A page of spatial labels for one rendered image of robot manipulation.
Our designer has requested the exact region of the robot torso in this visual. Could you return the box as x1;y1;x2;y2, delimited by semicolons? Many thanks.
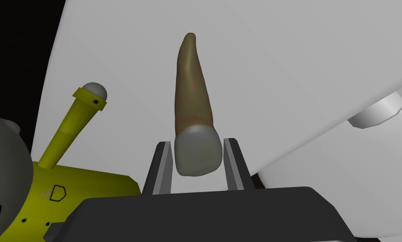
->
256;80;402;242

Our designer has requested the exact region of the brown tapered object grey end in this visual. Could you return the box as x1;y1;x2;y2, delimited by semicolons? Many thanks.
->
173;32;223;177

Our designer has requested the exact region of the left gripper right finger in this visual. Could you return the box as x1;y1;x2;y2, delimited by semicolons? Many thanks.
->
223;137;255;192

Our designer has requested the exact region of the yellow alarm clock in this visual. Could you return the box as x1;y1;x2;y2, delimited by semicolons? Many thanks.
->
0;82;143;242

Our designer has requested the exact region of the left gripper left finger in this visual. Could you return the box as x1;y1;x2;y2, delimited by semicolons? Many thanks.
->
142;141;173;196

